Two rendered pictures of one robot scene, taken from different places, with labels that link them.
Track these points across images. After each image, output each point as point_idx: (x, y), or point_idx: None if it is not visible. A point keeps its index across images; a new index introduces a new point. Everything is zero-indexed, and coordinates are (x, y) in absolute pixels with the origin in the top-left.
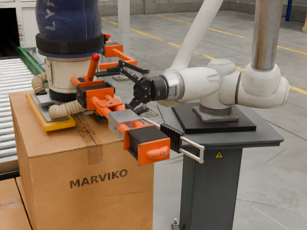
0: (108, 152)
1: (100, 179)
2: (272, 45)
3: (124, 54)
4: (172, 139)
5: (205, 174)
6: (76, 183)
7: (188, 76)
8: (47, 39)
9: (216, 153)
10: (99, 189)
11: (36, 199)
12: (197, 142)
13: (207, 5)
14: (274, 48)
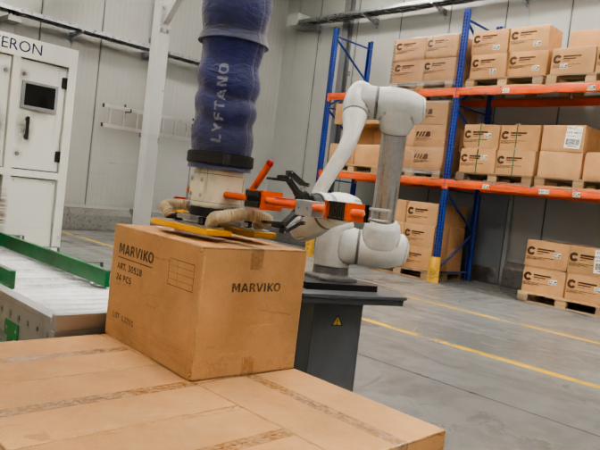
0: (268, 260)
1: (257, 288)
2: (394, 195)
3: None
4: None
5: (321, 345)
6: (237, 287)
7: (339, 196)
8: (210, 151)
9: (335, 319)
10: (254, 300)
11: (202, 296)
12: (322, 293)
13: (344, 145)
14: (395, 199)
